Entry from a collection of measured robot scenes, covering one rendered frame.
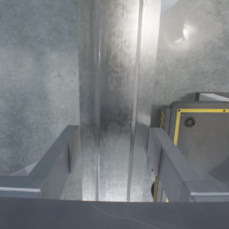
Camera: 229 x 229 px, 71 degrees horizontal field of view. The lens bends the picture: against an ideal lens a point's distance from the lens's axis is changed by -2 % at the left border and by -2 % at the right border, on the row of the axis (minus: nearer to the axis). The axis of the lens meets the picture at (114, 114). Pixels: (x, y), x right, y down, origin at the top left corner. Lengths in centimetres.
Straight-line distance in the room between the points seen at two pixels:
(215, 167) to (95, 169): 67
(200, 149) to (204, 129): 8
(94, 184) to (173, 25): 87
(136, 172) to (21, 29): 93
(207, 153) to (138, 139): 60
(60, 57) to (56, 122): 36
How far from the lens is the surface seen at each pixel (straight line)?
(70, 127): 16
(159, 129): 16
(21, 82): 102
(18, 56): 102
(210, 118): 69
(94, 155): 16
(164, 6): 69
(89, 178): 18
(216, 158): 78
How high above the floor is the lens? 88
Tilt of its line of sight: 74 degrees down
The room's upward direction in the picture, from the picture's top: 179 degrees clockwise
